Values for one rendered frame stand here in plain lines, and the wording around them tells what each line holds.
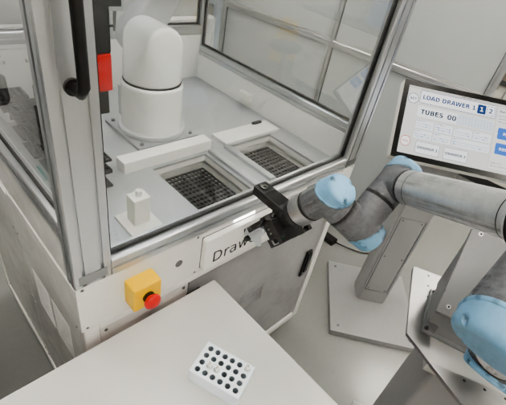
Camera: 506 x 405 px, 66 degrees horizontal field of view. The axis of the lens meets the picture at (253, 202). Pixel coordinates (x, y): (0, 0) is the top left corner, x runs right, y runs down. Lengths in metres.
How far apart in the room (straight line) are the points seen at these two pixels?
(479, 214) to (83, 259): 0.71
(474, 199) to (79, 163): 0.64
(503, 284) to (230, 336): 0.66
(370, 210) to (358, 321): 1.34
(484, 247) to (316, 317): 1.13
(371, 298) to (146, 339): 1.49
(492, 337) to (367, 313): 1.67
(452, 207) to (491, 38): 1.76
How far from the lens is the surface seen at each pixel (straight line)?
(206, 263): 1.06
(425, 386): 1.34
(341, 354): 2.05
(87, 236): 0.79
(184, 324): 1.04
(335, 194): 0.80
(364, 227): 0.86
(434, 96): 1.71
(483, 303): 0.57
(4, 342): 2.03
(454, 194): 0.75
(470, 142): 1.72
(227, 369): 0.96
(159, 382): 0.96
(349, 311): 2.18
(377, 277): 2.15
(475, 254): 1.20
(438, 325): 1.21
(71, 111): 0.65
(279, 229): 0.95
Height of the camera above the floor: 1.61
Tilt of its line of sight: 36 degrees down
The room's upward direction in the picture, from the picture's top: 12 degrees clockwise
